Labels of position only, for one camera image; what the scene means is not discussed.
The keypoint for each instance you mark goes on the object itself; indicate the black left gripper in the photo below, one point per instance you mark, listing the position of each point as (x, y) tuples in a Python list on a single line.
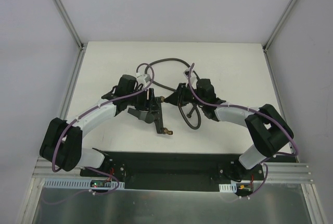
[(158, 112)]

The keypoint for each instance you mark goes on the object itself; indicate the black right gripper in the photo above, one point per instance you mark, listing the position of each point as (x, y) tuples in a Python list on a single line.
[(180, 95)]

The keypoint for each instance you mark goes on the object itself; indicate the dark grey faucet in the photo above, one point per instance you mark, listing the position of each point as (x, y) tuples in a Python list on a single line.
[(149, 117)]

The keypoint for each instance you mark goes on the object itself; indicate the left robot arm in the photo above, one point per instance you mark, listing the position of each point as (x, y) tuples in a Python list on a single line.
[(63, 141)]

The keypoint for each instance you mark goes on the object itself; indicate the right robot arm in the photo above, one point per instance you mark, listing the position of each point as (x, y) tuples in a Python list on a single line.
[(268, 130)]

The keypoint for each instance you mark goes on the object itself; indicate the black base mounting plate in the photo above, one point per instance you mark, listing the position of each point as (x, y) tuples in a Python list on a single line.
[(176, 171)]

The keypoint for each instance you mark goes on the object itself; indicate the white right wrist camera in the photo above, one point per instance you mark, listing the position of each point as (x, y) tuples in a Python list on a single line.
[(186, 73)]

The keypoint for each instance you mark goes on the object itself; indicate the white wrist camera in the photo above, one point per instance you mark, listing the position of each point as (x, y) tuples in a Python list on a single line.
[(186, 73), (143, 78)]

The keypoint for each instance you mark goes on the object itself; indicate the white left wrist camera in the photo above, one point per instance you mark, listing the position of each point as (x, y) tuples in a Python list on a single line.
[(143, 78)]

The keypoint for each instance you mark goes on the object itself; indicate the left aluminium frame post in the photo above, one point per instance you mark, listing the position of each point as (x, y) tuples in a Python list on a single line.
[(68, 23)]

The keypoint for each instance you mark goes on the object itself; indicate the aluminium frame post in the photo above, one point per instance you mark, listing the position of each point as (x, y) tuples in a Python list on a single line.
[(68, 23), (278, 26)]

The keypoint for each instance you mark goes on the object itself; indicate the right white cable duct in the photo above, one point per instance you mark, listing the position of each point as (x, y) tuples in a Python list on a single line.
[(228, 188)]

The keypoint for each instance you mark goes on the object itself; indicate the white cable duct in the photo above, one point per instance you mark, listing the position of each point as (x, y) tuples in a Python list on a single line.
[(228, 188), (87, 184)]

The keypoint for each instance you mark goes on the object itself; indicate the left white cable duct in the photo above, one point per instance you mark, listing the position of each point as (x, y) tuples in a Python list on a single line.
[(87, 184)]

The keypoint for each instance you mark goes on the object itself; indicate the right aluminium frame post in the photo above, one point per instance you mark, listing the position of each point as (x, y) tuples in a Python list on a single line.
[(278, 26)]

